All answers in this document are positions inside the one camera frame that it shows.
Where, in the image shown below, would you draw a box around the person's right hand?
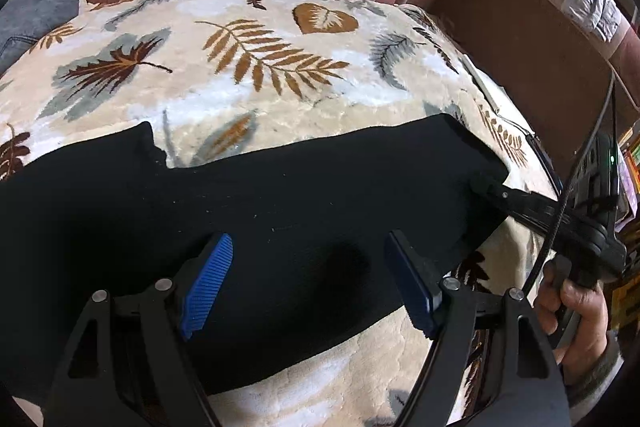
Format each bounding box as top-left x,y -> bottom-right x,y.
534,261 -> 612,385

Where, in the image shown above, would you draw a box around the brown cardboard box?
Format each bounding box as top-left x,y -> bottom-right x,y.
427,0 -> 640,188

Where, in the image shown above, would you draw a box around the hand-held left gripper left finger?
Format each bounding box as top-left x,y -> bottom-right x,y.
46,232 -> 234,427

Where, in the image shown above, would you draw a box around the black pants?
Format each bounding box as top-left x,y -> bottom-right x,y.
0,114 -> 510,408

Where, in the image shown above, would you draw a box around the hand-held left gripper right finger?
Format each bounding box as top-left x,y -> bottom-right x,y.
383,229 -> 573,427

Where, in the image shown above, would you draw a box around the person's right forearm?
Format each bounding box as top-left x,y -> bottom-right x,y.
564,332 -> 626,425

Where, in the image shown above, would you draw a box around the leaf-print beige blanket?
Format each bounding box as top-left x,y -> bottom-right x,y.
0,0 -> 563,427

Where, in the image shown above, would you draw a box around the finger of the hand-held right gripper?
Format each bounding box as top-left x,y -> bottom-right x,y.
470,173 -> 563,229

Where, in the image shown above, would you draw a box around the grey jeans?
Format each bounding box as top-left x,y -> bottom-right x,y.
0,0 -> 81,72

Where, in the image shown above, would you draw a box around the black cable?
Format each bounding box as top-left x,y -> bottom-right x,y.
522,69 -> 617,298

